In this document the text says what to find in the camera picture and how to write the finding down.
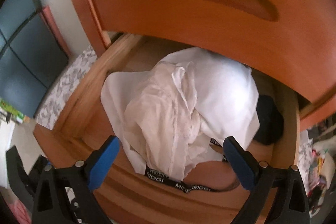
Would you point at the colourful toy pile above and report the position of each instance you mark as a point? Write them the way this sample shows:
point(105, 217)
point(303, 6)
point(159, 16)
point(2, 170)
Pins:
point(321, 172)

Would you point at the white garment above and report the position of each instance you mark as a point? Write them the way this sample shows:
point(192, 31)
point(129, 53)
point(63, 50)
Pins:
point(227, 100)

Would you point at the pink foam mat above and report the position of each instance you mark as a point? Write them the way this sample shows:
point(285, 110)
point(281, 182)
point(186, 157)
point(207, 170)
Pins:
point(49, 19)

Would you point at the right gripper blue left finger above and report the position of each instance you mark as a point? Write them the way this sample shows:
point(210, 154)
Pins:
point(65, 195)

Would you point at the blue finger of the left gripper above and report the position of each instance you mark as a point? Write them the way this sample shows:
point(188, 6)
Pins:
point(21, 182)

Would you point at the floral bed sheet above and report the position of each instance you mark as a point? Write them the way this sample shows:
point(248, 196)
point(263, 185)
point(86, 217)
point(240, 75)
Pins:
point(65, 85)

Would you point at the cream lace garment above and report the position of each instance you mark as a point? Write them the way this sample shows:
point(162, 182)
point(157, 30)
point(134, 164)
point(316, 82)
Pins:
point(162, 123)

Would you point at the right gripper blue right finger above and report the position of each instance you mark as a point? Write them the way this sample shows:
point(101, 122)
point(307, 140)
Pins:
point(290, 204)

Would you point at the wooden nightstand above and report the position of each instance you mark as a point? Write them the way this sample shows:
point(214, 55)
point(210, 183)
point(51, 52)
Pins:
point(86, 3)

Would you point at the dark blue cabinet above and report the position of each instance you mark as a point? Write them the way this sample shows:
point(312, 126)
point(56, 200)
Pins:
point(31, 57)

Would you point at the black bundle in drawer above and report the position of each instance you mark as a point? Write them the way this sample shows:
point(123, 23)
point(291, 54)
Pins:
point(271, 121)

